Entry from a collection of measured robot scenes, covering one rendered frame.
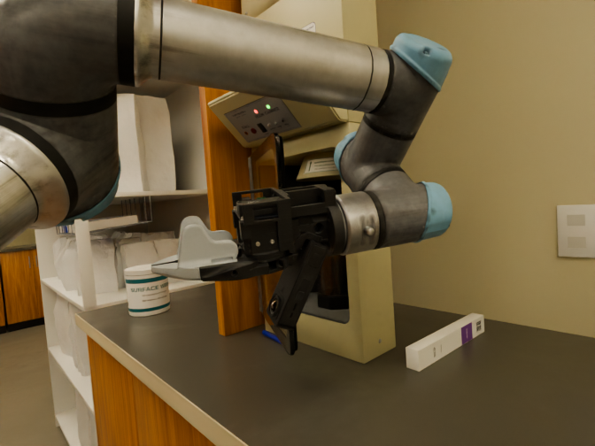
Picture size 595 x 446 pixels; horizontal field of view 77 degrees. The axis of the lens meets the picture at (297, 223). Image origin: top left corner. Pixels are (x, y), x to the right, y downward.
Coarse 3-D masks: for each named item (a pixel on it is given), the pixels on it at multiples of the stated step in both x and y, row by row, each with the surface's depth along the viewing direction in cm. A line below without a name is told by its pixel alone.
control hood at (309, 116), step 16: (224, 96) 81; (240, 96) 78; (256, 96) 75; (224, 112) 85; (304, 112) 72; (320, 112) 70; (336, 112) 68; (304, 128) 76; (320, 128) 76; (256, 144) 90
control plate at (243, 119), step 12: (264, 96) 74; (240, 108) 81; (252, 108) 79; (264, 108) 77; (276, 108) 75; (288, 108) 73; (240, 120) 84; (252, 120) 82; (264, 120) 80; (288, 120) 76; (240, 132) 88; (276, 132) 81
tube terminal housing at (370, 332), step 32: (288, 0) 80; (320, 0) 73; (352, 0) 72; (320, 32) 74; (352, 32) 72; (352, 128) 71; (288, 160) 93; (352, 256) 73; (384, 256) 78; (352, 288) 74; (384, 288) 78; (320, 320) 81; (352, 320) 74; (384, 320) 78; (352, 352) 75; (384, 352) 78
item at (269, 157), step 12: (264, 144) 73; (276, 144) 64; (252, 156) 88; (264, 156) 74; (276, 156) 64; (252, 168) 90; (264, 168) 76; (276, 168) 64; (252, 180) 91; (264, 180) 77; (276, 180) 65; (264, 276) 87; (276, 276) 72; (264, 288) 88; (264, 300) 89; (264, 312) 91; (288, 336) 67; (288, 348) 67
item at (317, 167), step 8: (328, 152) 81; (304, 160) 86; (312, 160) 83; (320, 160) 81; (328, 160) 81; (304, 168) 84; (312, 168) 82; (320, 168) 81; (328, 168) 80; (336, 168) 80; (304, 176) 83; (312, 176) 81; (320, 176) 80; (328, 176) 96; (336, 176) 96
